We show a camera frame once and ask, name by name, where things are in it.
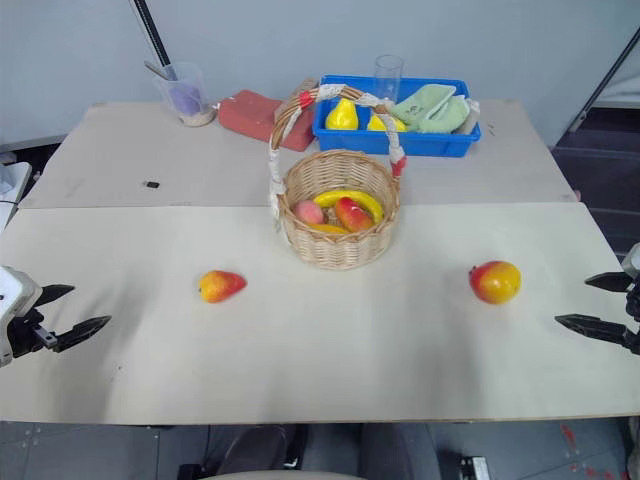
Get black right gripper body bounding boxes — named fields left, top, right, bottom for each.
left=624, top=276, right=640, bottom=357

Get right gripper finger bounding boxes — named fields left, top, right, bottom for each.
left=554, top=313, right=629, bottom=347
left=584, top=271, right=633, bottom=293

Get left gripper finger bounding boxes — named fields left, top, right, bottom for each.
left=38, top=283, right=77, bottom=308
left=55, top=315, right=113, bottom=353

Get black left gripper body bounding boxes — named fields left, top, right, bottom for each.
left=7, top=298, right=59, bottom=358

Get large red yellow mango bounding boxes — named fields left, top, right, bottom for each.
left=468, top=259, right=523, bottom=306

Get white box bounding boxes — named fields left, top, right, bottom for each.
left=0, top=160, right=35, bottom=227

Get red-yellow mango on left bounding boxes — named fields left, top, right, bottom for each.
left=197, top=269, right=249, bottom=305

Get black white device on floor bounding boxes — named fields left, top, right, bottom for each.
left=460, top=455, right=503, bottom=480

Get black tripod leg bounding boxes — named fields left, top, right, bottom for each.
left=563, top=28, right=640, bottom=137

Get white grey cloth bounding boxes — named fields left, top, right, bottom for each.
left=451, top=96, right=482, bottom=136

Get clear measuring cup purple contents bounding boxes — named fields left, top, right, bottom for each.
left=151, top=61, right=218, bottom=128

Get blue plastic tray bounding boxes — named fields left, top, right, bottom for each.
left=311, top=74, right=483, bottom=158

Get green cloth mitt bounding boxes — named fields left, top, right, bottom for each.
left=389, top=84, right=472, bottom=135

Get pink peach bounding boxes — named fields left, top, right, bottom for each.
left=292, top=199, right=327, bottom=224

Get yellow banana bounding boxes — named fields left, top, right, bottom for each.
left=312, top=189, right=386, bottom=225

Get red brick sponge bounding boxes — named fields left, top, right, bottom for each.
left=217, top=89, right=317, bottom=152

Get dark rounded shape under table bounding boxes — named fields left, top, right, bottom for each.
left=177, top=423, right=439, bottom=480

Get red yellow mango, dark red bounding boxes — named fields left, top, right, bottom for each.
left=334, top=196, right=376, bottom=234

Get black pole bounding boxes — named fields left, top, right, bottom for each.
left=130, top=0, right=175, bottom=72

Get yellow lemon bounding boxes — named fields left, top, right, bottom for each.
left=366, top=113, right=408, bottom=134

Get clear drinking glass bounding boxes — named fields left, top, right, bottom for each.
left=374, top=54, right=405, bottom=102

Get yellow pear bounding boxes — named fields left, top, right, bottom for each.
left=325, top=97, right=361, bottom=132

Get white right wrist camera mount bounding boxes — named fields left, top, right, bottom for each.
left=621, top=242, right=640, bottom=277

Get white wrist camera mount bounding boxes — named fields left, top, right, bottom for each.
left=621, top=242, right=640, bottom=277
left=0, top=266, right=45, bottom=370

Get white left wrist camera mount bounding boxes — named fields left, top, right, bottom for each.
left=0, top=266, right=45, bottom=370

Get metal spoon handle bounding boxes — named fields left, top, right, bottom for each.
left=143, top=60, right=180, bottom=82

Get wicker basket with taped handle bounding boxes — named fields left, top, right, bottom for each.
left=269, top=84, right=409, bottom=272

